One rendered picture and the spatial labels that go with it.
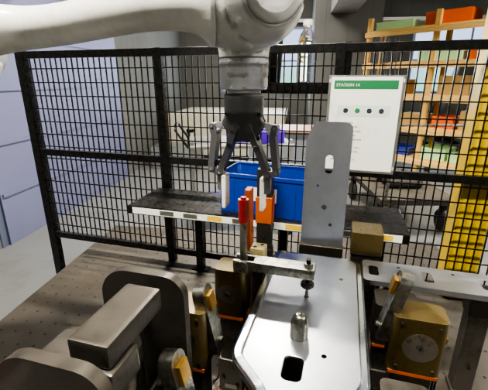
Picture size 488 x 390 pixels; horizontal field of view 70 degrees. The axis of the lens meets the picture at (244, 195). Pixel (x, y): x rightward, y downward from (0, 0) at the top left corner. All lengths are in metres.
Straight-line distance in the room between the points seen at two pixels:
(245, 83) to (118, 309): 0.41
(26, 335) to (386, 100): 1.32
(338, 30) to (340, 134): 6.37
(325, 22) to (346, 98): 6.09
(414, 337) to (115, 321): 0.51
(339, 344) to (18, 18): 0.74
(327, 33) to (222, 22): 6.77
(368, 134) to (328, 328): 0.69
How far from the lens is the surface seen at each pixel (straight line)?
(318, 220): 0.99
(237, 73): 0.64
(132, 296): 0.47
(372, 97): 1.20
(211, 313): 0.64
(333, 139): 0.93
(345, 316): 0.75
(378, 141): 1.22
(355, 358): 0.67
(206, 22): 0.50
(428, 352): 0.75
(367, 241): 0.98
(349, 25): 7.30
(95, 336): 0.42
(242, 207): 0.71
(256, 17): 0.45
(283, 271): 0.75
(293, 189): 1.05
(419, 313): 0.73
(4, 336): 1.36
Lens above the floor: 1.44
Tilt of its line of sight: 18 degrees down
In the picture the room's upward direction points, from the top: straight up
